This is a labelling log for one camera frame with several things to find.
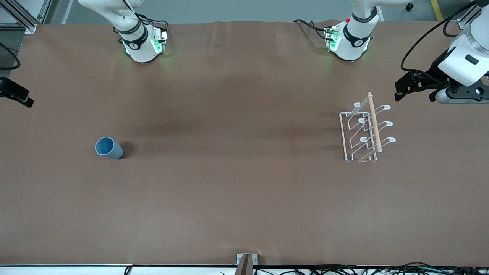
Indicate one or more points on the brown table cover sheet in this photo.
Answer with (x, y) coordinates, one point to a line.
(229, 172)

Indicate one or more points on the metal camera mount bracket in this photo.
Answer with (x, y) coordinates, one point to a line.
(246, 263)

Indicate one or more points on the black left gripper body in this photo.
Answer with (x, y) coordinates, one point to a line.
(434, 72)

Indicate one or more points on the black chair caster wheel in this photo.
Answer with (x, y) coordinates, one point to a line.
(409, 6)

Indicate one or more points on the aluminium frame post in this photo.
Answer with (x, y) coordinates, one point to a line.
(23, 17)
(468, 19)

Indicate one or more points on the blue plastic cup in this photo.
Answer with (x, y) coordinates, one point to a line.
(109, 148)

